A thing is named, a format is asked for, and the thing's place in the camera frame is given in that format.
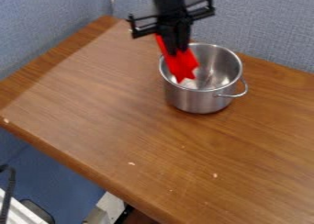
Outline white ribbed box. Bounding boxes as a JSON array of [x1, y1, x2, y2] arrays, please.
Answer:
[[0, 188, 47, 224]]

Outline white table leg bracket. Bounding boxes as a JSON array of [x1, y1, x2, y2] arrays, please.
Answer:
[[83, 192, 126, 224]]

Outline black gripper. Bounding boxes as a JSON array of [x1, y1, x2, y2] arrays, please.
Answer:
[[127, 0, 217, 56]]

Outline metal pot with handles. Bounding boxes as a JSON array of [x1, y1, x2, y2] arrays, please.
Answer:
[[158, 43, 249, 114]]

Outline red plastic block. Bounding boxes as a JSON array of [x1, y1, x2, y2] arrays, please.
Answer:
[[157, 35, 199, 84]]

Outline black cable loop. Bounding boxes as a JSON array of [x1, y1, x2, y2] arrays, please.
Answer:
[[0, 163, 18, 224]]

